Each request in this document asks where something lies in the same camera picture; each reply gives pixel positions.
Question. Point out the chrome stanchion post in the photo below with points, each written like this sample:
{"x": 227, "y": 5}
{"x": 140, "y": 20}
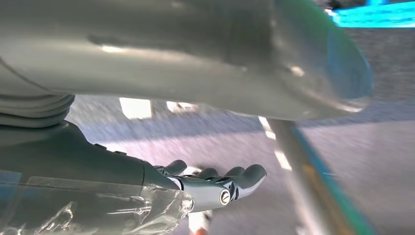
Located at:
{"x": 311, "y": 181}

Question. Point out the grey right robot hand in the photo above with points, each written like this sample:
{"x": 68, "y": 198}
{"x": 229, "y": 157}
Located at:
{"x": 162, "y": 48}

